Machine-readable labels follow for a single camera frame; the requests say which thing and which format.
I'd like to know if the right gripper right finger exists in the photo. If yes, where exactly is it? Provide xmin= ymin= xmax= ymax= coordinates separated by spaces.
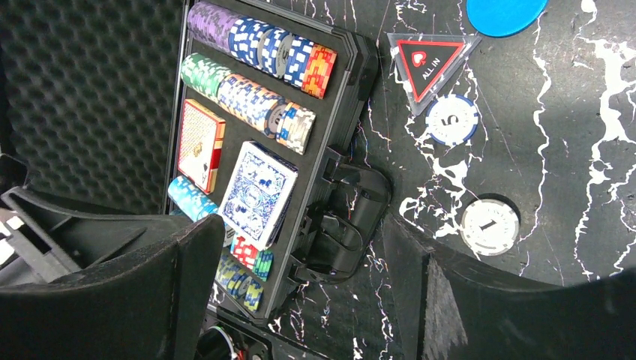
xmin=382 ymin=216 xmax=635 ymax=359

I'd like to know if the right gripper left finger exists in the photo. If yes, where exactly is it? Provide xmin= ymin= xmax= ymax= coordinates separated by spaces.
xmin=1 ymin=215 xmax=224 ymax=359

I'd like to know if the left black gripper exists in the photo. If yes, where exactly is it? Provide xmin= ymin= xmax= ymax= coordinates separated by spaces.
xmin=1 ymin=154 xmax=190 ymax=287

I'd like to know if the white chip marked one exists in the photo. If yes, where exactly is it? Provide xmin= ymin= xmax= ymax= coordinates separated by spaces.
xmin=460 ymin=199 xmax=521 ymax=257

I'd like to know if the blue playing card deck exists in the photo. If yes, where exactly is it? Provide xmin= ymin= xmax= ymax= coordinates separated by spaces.
xmin=218 ymin=141 xmax=298 ymax=251

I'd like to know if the red playing card deck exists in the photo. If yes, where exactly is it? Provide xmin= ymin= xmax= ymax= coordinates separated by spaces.
xmin=177 ymin=99 xmax=226 ymax=194

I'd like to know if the white chip marked five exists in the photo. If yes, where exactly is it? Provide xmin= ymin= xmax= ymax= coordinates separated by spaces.
xmin=424 ymin=94 xmax=480 ymax=146

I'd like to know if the teal green chip row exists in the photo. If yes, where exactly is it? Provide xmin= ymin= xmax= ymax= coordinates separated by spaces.
xmin=214 ymin=225 xmax=273 ymax=313

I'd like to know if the light blue chip row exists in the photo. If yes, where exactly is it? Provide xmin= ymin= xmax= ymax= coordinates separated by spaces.
xmin=168 ymin=175 xmax=274 ymax=281

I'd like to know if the green orange chip row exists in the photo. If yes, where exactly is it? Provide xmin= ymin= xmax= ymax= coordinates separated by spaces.
xmin=179 ymin=52 xmax=316 ymax=155

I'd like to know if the black poker chip case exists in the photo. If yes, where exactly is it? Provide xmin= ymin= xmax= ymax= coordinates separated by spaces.
xmin=165 ymin=1 xmax=391 ymax=325

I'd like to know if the triangular all in marker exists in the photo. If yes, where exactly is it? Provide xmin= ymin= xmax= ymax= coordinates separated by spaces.
xmin=386 ymin=33 xmax=482 ymax=116

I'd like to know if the purple blue chip row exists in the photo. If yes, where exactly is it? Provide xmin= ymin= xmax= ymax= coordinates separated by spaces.
xmin=187 ymin=1 xmax=338 ymax=99

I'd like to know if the blue round dealer button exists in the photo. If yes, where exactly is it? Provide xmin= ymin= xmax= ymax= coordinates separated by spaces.
xmin=466 ymin=0 xmax=548 ymax=38

